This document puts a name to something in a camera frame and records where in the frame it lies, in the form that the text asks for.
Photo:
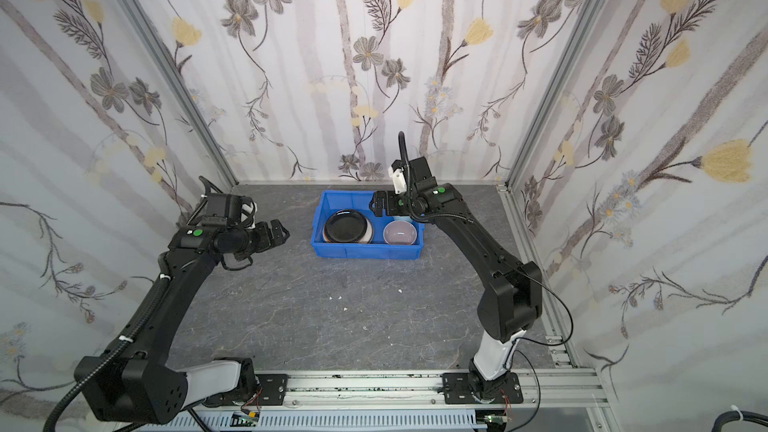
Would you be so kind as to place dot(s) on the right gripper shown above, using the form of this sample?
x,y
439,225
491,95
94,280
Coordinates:
x,y
389,202

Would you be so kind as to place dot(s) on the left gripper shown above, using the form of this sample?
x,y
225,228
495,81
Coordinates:
x,y
261,236

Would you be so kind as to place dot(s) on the purple ceramic bowl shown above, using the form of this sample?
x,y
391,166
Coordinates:
x,y
400,232

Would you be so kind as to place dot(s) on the blue plastic bin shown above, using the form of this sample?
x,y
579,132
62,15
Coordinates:
x,y
332,201

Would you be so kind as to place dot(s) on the black plate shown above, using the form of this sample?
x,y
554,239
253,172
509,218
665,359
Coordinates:
x,y
346,226

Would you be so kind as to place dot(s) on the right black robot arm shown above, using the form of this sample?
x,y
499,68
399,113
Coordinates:
x,y
512,296

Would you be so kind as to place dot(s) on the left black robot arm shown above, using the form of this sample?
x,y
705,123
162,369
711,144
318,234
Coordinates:
x,y
130,381

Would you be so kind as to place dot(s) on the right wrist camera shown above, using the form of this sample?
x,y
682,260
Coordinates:
x,y
397,173

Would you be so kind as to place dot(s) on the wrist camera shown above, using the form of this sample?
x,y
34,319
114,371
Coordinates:
x,y
397,173
248,210

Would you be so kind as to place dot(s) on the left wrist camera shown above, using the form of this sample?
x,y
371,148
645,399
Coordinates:
x,y
248,210

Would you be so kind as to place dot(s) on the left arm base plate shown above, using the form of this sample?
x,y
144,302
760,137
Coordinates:
x,y
271,389

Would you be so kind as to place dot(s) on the white cable duct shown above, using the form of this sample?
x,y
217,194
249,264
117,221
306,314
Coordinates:
x,y
328,420

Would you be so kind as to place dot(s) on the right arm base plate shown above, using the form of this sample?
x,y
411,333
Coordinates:
x,y
468,388

